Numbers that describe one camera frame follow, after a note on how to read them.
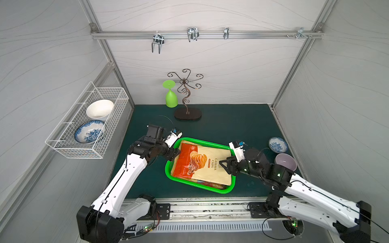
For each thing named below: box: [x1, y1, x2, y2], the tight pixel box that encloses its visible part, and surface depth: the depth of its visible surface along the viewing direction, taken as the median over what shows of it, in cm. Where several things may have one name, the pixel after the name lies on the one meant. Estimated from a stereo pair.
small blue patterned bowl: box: [268, 136, 289, 154], surface depth 98 cm
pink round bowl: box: [275, 152, 298, 172], surface depth 89 cm
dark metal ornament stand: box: [167, 68, 204, 120], surface depth 103 cm
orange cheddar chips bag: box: [171, 140, 232, 186], surface depth 79 cm
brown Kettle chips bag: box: [175, 176, 230, 190], surface depth 78 cm
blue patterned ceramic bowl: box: [73, 119, 105, 144], surface depth 65 cm
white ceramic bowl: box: [86, 99, 115, 120], surface depth 72 cm
